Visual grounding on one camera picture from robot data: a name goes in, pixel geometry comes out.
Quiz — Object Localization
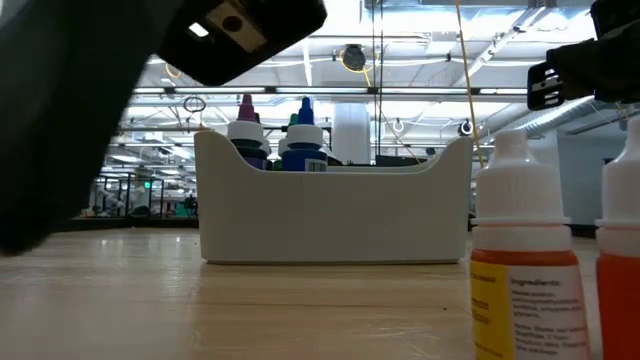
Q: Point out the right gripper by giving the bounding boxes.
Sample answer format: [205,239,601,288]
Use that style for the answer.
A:
[527,37,640,111]

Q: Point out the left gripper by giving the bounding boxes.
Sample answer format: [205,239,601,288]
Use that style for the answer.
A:
[157,0,329,86]

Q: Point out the large green food coloring bottle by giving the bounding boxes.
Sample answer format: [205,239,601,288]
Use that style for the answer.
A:
[273,112,301,171]

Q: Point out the large purple food coloring bottle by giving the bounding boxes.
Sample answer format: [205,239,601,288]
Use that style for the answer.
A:
[226,93,274,171]

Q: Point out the large blue food coloring bottle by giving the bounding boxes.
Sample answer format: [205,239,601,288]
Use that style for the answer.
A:
[281,96,329,173]

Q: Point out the small yellow food coloring bottle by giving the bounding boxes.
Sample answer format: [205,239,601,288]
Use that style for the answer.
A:
[469,129,591,360]

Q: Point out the small orange food coloring bottle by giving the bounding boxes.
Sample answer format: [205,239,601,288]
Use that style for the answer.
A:
[594,117,640,360]

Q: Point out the ceiling light strip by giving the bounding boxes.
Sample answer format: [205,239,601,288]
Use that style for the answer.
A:
[134,85,529,96]

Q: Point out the distant black workcell frames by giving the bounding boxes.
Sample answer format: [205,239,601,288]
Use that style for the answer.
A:
[89,172,197,219]

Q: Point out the grey plastic bin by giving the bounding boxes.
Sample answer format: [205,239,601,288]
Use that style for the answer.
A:
[193,128,474,265]

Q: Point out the black cable loop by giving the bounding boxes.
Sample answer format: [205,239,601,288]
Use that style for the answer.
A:
[182,95,207,115]

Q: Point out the black ceiling cable reel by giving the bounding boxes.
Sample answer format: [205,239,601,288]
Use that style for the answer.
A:
[339,43,374,86]

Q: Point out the black hanging cable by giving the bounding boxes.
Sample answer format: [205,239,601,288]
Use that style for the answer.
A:
[370,0,378,164]

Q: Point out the yellow hanging cable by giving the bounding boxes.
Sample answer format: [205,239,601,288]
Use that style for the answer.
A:
[453,0,486,170]

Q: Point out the thin black cable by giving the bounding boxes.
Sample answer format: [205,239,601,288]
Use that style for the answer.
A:
[380,0,386,157]

